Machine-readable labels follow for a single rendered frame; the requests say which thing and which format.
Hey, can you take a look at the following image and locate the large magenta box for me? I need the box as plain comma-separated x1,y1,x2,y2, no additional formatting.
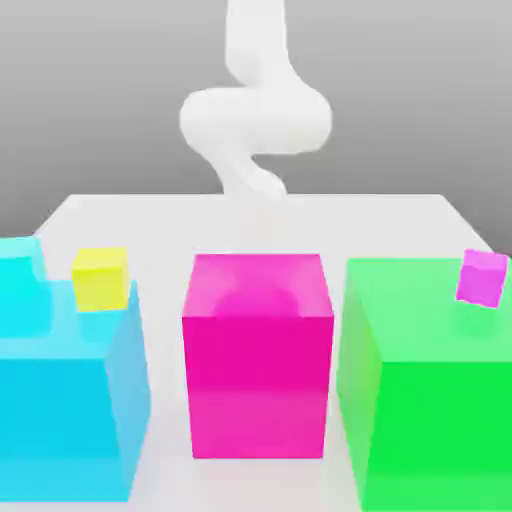
181,253,335,460

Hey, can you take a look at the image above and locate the large cyan box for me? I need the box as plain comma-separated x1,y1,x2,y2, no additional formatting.
0,278,152,504

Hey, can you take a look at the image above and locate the small cyan cube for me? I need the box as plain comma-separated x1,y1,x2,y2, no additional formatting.
0,235,54,340

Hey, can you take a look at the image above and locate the small yellow cube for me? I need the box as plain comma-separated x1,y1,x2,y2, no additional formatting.
71,246,131,313

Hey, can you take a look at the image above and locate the small violet cube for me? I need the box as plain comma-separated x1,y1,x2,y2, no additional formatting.
455,248,510,310

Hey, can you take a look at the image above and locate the large green box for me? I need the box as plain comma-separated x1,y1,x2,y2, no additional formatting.
335,257,512,512

